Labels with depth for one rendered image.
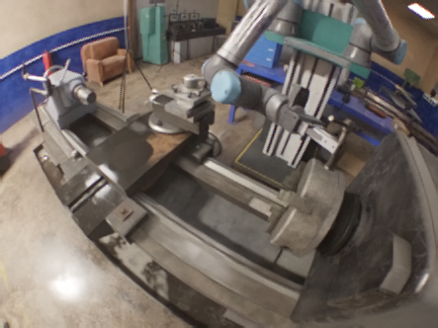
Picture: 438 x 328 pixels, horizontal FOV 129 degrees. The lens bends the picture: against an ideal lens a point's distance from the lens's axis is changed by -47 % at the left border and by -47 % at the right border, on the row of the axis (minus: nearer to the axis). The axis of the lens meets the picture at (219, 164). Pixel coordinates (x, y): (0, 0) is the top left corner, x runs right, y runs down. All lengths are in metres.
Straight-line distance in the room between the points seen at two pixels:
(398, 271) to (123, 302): 1.52
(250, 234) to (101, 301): 1.23
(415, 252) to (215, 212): 0.76
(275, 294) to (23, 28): 4.78
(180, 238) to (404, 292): 0.64
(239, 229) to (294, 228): 0.46
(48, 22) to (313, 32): 4.37
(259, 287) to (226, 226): 0.31
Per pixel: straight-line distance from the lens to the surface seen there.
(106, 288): 1.63
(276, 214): 0.55
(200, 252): 0.68
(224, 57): 0.64
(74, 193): 0.89
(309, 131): 0.47
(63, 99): 1.23
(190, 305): 1.08
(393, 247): 0.33
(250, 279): 0.68
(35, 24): 4.57
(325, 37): 1.36
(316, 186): 0.42
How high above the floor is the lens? 1.48
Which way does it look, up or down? 46 degrees down
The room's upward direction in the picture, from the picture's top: 8 degrees clockwise
